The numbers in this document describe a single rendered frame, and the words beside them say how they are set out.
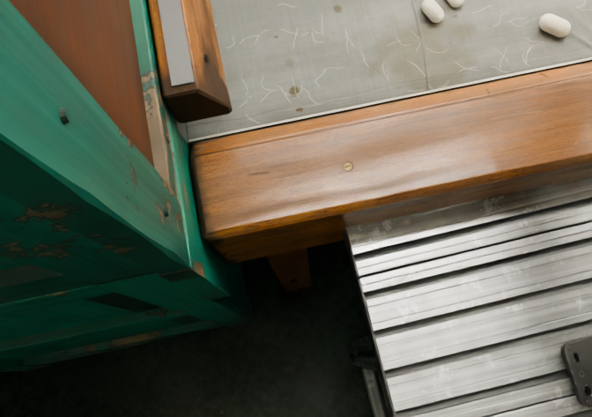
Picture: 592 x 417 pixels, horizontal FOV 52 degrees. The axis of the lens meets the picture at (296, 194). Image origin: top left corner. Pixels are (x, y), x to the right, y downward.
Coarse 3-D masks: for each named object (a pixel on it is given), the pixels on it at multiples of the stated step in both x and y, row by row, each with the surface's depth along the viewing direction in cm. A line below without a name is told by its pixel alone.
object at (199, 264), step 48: (192, 192) 65; (192, 240) 58; (96, 288) 57; (144, 288) 62; (192, 288) 66; (240, 288) 122; (0, 336) 85; (48, 336) 90; (96, 336) 110; (144, 336) 123
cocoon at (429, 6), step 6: (426, 0) 70; (432, 0) 70; (426, 6) 70; (432, 6) 70; (438, 6) 70; (426, 12) 70; (432, 12) 70; (438, 12) 70; (432, 18) 70; (438, 18) 70
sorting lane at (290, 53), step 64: (256, 0) 73; (320, 0) 73; (384, 0) 72; (512, 0) 72; (576, 0) 71; (256, 64) 71; (320, 64) 71; (384, 64) 70; (448, 64) 70; (512, 64) 70; (192, 128) 69; (256, 128) 69
